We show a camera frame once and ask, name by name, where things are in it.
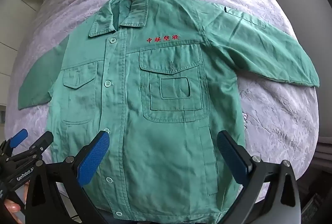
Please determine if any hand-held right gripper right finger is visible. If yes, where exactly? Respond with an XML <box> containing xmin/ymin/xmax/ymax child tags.
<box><xmin>216</xmin><ymin>130</ymin><xmax>301</xmax><ymax>224</ymax></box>

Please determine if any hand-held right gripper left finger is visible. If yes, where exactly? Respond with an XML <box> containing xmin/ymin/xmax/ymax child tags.
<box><xmin>24</xmin><ymin>130</ymin><xmax>111</xmax><ymax>224</ymax></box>

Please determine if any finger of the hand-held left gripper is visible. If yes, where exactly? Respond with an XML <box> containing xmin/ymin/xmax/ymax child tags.
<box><xmin>0</xmin><ymin>129</ymin><xmax>28</xmax><ymax>161</ymax></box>
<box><xmin>6</xmin><ymin>131</ymin><xmax>54</xmax><ymax>166</ymax></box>

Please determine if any green work jacket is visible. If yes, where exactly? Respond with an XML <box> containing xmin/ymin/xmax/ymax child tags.
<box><xmin>18</xmin><ymin>0</ymin><xmax>320</xmax><ymax>224</ymax></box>

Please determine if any person's left hand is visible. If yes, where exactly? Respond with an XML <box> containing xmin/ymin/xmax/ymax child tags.
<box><xmin>3</xmin><ymin>182</ymin><xmax>29</xmax><ymax>217</ymax></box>

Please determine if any grey fuzzy blanket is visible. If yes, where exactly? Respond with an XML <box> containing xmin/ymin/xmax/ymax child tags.
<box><xmin>5</xmin><ymin>0</ymin><xmax>320</xmax><ymax>217</ymax></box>

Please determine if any dark bedside furniture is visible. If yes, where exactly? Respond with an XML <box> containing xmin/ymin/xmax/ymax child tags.
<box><xmin>298</xmin><ymin>136</ymin><xmax>332</xmax><ymax>224</ymax></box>

